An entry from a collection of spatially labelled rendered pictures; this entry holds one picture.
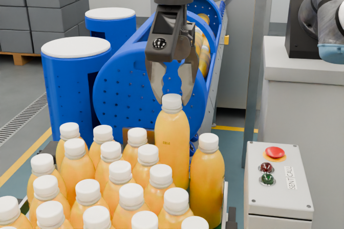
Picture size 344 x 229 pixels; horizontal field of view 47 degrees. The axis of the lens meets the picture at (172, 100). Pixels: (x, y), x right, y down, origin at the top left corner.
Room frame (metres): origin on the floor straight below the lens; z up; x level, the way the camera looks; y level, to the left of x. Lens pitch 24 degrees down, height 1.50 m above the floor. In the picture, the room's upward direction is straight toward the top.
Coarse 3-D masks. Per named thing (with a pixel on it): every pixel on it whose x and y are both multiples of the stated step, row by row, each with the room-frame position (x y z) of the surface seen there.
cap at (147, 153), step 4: (148, 144) 0.67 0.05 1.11; (140, 148) 0.65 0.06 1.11; (144, 148) 0.65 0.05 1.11; (148, 148) 0.65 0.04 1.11; (152, 148) 0.65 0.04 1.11; (156, 148) 0.65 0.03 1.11; (140, 152) 0.64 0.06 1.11; (144, 152) 0.64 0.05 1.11; (148, 152) 0.64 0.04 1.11; (152, 152) 0.64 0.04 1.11; (156, 152) 0.64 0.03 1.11; (140, 156) 0.64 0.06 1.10; (144, 156) 0.63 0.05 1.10; (148, 156) 0.63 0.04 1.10; (152, 156) 0.63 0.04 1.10; (156, 156) 0.64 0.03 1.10; (140, 160) 0.64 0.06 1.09; (144, 160) 0.63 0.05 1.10; (148, 160) 0.63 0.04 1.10; (152, 160) 0.63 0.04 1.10
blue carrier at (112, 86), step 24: (144, 24) 1.22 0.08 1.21; (216, 24) 1.72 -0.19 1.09; (120, 48) 0.99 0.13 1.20; (144, 48) 0.90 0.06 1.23; (216, 48) 1.31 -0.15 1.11; (120, 72) 0.90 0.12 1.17; (144, 72) 0.89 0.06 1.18; (168, 72) 0.88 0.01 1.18; (96, 96) 0.91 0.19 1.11; (120, 96) 0.90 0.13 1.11; (144, 96) 0.89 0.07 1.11; (192, 96) 0.87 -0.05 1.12; (120, 120) 0.90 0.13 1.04; (144, 120) 0.89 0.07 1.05; (192, 120) 0.87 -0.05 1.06
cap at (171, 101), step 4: (164, 96) 0.71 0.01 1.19; (168, 96) 0.71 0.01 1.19; (172, 96) 0.71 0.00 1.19; (176, 96) 0.71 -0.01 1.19; (180, 96) 0.71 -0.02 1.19; (164, 100) 0.70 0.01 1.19; (168, 100) 0.69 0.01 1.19; (172, 100) 0.69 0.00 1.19; (176, 100) 0.69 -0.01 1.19; (180, 100) 0.70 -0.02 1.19; (164, 104) 0.70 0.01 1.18; (168, 104) 0.69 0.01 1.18; (172, 104) 0.69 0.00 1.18; (176, 104) 0.69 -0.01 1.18; (180, 104) 0.70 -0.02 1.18; (168, 108) 0.69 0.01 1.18; (172, 108) 0.69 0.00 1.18; (176, 108) 0.69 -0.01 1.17
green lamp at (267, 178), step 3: (264, 174) 0.57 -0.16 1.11; (267, 174) 0.56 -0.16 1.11; (270, 174) 0.57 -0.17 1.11; (261, 177) 0.56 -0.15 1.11; (264, 177) 0.56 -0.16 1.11; (267, 177) 0.56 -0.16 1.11; (270, 177) 0.56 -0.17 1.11; (273, 177) 0.56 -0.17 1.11; (261, 180) 0.56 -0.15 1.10; (264, 180) 0.55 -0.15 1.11; (267, 180) 0.55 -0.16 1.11; (270, 180) 0.55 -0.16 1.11; (273, 180) 0.56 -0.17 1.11; (267, 183) 0.55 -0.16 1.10; (270, 183) 0.55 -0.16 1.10
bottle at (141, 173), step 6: (138, 162) 0.64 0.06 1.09; (144, 162) 0.64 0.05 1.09; (150, 162) 0.64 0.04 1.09; (156, 162) 0.64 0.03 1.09; (138, 168) 0.64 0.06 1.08; (144, 168) 0.63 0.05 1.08; (132, 174) 0.64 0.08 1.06; (138, 174) 0.63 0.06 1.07; (144, 174) 0.62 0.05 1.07; (138, 180) 0.62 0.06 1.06; (144, 180) 0.62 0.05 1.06; (144, 186) 0.62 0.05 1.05
